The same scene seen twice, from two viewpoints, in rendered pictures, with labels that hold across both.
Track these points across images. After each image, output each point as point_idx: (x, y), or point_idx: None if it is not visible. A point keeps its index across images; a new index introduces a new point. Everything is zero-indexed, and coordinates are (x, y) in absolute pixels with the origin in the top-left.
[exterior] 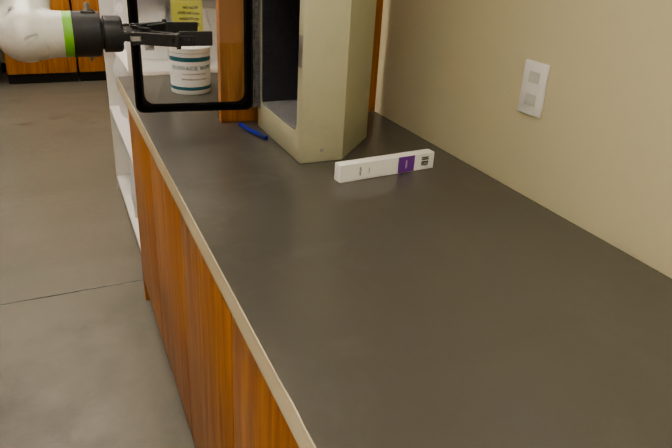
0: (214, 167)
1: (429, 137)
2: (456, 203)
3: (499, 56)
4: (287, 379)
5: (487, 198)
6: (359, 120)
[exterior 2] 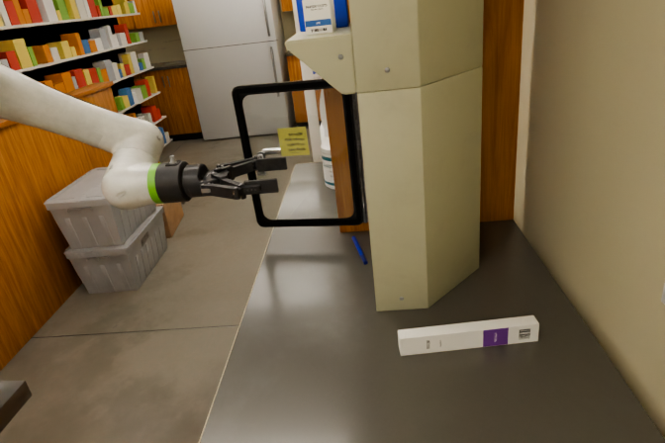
0: (289, 306)
1: (564, 273)
2: (537, 433)
3: (640, 212)
4: None
5: (594, 431)
6: (461, 257)
